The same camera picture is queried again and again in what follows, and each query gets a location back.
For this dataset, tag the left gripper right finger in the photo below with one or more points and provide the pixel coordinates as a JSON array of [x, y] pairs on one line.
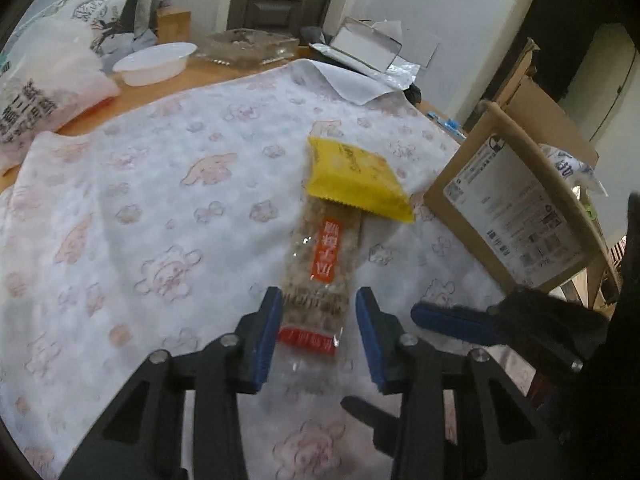
[[461, 417]]

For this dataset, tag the white blue packet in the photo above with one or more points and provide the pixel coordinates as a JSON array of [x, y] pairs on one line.
[[572, 170]]

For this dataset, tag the clear seed brittle bar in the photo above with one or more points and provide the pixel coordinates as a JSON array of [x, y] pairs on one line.
[[317, 278]]

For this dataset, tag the yellow snack packet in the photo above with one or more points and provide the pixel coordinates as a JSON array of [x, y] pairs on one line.
[[350, 176]]

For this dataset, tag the tissue box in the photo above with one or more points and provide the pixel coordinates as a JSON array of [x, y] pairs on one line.
[[375, 44]]

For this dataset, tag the white black-tree cushion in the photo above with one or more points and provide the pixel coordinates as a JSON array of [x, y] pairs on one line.
[[114, 23]]

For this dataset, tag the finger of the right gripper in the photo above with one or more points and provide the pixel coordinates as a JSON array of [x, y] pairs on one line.
[[458, 322], [385, 426]]

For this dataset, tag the pink patterned tablecloth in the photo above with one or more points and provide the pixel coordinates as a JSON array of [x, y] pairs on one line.
[[162, 227]]

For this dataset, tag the brown cardboard box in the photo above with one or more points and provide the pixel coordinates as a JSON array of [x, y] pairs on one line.
[[507, 204]]

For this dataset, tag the white printed plastic bag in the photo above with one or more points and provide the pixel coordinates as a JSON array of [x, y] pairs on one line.
[[53, 77]]

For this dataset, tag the white plastic bowl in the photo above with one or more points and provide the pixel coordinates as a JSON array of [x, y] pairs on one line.
[[154, 64]]

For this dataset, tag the glass ashtray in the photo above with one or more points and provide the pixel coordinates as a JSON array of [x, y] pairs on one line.
[[246, 48]]

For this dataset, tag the small cardboard box by sofa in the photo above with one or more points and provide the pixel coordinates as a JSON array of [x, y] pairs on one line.
[[173, 25]]

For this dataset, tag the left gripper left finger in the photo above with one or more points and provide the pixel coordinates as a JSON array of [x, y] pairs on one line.
[[177, 417]]

